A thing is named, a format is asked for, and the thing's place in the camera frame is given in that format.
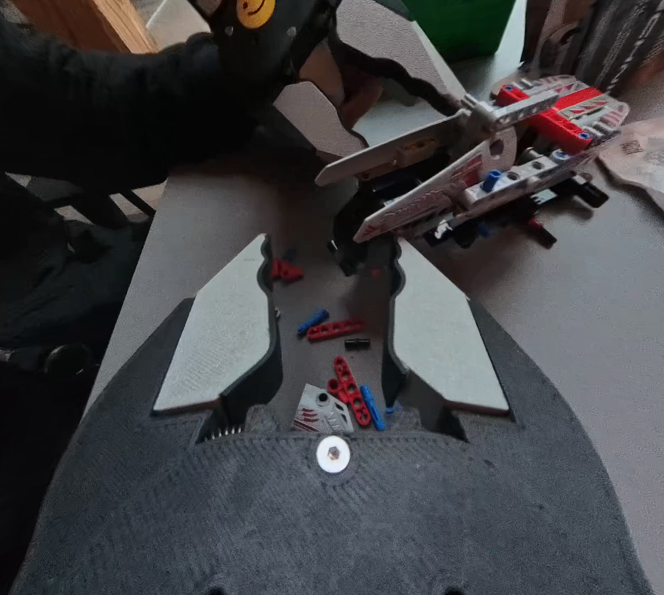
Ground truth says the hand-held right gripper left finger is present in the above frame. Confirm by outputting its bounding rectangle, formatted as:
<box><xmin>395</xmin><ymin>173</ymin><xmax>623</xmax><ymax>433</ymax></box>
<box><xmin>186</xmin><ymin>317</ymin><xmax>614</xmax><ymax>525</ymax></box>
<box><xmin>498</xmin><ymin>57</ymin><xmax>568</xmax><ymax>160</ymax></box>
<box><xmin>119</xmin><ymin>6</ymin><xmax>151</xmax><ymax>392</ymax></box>
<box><xmin>152</xmin><ymin>233</ymin><xmax>284</xmax><ymax>417</ymax></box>

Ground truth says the black lego set box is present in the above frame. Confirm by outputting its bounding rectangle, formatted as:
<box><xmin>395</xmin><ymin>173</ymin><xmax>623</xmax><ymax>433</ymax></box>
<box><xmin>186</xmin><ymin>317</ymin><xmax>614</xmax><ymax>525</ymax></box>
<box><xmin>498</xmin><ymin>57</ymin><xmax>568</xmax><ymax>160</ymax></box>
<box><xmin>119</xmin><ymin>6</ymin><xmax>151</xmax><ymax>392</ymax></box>
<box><xmin>521</xmin><ymin>0</ymin><xmax>664</xmax><ymax>92</ymax></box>

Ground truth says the red T-shaped lego beam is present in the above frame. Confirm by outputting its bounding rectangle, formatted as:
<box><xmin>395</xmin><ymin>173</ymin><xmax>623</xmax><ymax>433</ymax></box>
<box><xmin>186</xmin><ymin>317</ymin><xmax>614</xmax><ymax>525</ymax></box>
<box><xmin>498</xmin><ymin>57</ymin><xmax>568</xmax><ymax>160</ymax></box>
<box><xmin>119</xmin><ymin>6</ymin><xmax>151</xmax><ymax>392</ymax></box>
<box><xmin>327</xmin><ymin>356</ymin><xmax>371</xmax><ymax>425</ymax></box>

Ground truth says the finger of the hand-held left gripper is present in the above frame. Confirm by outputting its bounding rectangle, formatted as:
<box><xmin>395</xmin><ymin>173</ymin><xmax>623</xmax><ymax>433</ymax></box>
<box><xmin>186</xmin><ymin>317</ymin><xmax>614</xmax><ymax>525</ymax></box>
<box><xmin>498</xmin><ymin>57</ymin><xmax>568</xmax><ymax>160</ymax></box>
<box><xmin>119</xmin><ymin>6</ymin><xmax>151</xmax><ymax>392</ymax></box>
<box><xmin>332</xmin><ymin>0</ymin><xmax>470</xmax><ymax>114</ymax></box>
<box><xmin>273</xmin><ymin>80</ymin><xmax>370</xmax><ymax>166</ymax></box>

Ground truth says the person's left forearm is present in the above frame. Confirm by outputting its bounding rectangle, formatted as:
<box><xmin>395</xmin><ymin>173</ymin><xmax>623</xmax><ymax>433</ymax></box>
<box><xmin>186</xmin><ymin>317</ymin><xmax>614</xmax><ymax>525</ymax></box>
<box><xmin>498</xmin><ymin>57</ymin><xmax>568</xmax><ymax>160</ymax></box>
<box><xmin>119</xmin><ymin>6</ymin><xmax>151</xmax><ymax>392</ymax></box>
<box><xmin>0</xmin><ymin>16</ymin><xmax>276</xmax><ymax>183</ymax></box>

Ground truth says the white printed lego panel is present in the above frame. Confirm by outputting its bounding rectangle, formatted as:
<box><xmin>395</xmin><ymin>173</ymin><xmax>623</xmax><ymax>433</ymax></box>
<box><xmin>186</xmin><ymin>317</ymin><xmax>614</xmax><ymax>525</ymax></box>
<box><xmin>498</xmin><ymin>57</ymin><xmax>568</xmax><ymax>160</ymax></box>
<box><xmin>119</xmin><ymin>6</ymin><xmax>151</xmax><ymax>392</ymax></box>
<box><xmin>292</xmin><ymin>383</ymin><xmax>354</xmax><ymax>434</ymax></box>

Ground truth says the red connector with blue pin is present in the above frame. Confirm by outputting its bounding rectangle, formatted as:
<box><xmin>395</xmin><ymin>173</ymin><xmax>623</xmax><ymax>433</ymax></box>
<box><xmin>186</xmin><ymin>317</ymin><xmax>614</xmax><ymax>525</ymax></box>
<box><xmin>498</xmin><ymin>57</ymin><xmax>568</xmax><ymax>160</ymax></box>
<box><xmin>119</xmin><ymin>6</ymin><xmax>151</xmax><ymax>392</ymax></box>
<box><xmin>271</xmin><ymin>250</ymin><xmax>305</xmax><ymax>284</ymax></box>

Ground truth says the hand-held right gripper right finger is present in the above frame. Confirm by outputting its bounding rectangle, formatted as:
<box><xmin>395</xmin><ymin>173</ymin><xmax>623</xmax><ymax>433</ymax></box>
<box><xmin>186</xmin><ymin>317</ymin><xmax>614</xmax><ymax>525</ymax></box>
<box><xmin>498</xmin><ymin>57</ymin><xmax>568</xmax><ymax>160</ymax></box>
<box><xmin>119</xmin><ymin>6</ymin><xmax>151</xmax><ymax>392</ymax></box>
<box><xmin>380</xmin><ymin>237</ymin><xmax>511</xmax><ymax>417</ymax></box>

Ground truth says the person's left hand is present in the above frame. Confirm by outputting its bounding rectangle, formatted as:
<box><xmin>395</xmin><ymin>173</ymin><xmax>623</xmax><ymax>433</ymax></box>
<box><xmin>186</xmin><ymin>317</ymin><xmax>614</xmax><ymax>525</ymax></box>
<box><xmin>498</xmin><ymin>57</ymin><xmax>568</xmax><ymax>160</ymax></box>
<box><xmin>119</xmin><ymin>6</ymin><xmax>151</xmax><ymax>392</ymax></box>
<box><xmin>341</xmin><ymin>75</ymin><xmax>387</xmax><ymax>131</ymax></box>

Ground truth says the grey red lego vehicle model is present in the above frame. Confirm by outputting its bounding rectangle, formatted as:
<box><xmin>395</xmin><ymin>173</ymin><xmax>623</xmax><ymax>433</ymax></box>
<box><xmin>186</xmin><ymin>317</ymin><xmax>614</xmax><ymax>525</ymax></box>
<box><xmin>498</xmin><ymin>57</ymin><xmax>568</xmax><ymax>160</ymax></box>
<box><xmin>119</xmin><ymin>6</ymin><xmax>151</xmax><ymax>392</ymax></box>
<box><xmin>314</xmin><ymin>76</ymin><xmax>631</xmax><ymax>276</ymax></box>

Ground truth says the red thin lego beam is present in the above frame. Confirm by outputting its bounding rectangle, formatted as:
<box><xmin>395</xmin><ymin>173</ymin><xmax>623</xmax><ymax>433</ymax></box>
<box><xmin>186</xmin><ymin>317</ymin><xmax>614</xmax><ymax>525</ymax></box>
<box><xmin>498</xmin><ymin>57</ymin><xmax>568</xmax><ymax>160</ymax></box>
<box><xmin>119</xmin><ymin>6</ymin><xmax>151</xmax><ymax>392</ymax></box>
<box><xmin>307</xmin><ymin>319</ymin><xmax>365</xmax><ymax>342</ymax></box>

